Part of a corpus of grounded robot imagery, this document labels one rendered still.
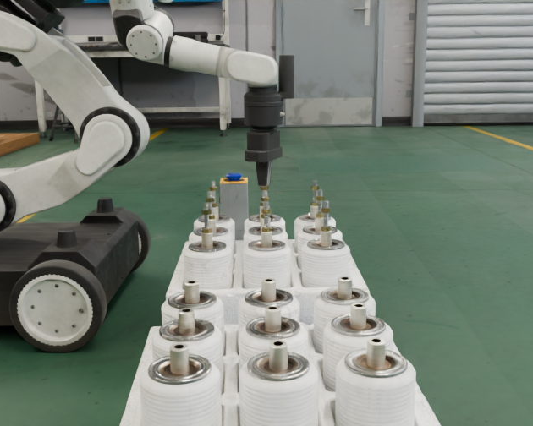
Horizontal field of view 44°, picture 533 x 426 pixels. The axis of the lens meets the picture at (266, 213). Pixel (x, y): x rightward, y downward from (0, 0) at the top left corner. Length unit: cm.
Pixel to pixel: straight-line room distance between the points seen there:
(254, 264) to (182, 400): 55
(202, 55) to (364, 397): 91
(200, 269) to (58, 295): 35
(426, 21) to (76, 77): 508
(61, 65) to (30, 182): 29
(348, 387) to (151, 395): 23
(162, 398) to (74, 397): 56
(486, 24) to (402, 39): 77
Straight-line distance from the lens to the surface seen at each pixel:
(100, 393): 134
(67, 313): 150
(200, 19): 643
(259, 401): 79
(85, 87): 162
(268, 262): 129
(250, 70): 146
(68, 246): 154
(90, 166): 159
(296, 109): 639
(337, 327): 93
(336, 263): 130
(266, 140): 148
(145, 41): 147
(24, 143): 533
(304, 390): 79
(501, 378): 142
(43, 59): 162
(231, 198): 168
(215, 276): 130
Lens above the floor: 61
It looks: 13 degrees down
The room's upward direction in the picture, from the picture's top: 1 degrees counter-clockwise
